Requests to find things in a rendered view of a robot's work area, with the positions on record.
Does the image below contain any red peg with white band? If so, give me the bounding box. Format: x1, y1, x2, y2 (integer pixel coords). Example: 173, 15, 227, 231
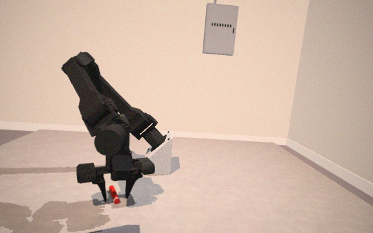
109, 185, 120, 204

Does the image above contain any grey flat panel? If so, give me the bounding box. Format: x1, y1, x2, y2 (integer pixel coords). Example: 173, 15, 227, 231
89, 225, 141, 233

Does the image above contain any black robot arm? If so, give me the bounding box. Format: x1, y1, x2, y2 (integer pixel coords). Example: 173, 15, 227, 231
62, 52, 167, 181

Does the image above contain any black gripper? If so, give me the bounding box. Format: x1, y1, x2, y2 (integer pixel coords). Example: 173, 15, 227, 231
76, 144, 155, 203

